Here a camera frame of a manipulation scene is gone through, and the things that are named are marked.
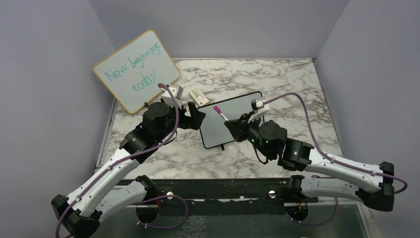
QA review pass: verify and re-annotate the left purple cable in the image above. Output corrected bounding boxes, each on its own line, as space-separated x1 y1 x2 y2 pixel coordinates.
55 82 189 238

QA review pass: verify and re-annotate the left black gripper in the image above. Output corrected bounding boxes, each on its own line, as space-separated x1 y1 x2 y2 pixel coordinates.
156 100 206 142

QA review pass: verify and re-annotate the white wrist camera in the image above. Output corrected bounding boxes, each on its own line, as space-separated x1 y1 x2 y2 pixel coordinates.
248 97 269 123
161 84 183 107

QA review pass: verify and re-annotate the black-framed whiteboard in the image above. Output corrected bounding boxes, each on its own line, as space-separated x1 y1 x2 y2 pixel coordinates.
196 91 264 150

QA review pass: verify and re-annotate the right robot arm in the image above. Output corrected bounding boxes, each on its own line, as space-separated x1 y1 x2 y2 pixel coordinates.
224 113 395 212

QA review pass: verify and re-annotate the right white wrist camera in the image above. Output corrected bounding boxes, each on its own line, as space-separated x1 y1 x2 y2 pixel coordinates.
248 97 269 123

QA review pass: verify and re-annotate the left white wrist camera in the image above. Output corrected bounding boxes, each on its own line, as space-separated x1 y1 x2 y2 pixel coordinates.
161 84 183 107

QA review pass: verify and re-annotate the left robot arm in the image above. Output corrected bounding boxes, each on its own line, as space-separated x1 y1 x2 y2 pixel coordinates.
51 102 206 238

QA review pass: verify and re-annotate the small green white box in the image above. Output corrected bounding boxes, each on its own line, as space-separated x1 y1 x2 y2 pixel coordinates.
189 88 210 107

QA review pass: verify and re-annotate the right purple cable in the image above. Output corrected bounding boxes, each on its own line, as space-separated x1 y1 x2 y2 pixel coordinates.
257 92 409 227

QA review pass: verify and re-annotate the black metal base rail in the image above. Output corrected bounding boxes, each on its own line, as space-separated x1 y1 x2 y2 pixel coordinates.
90 177 355 218

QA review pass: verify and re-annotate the magenta capped whiteboard marker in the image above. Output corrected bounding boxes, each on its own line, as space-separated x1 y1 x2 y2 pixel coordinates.
213 106 229 121

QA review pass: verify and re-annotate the wood-framed whiteboard with writing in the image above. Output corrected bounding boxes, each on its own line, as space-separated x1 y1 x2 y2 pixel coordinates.
93 30 180 114

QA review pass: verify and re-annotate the purple cable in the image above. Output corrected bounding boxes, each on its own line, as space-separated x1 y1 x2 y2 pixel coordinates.
257 92 409 227
55 82 189 238

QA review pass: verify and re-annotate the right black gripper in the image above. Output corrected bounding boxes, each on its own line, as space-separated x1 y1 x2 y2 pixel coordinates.
225 111 273 160

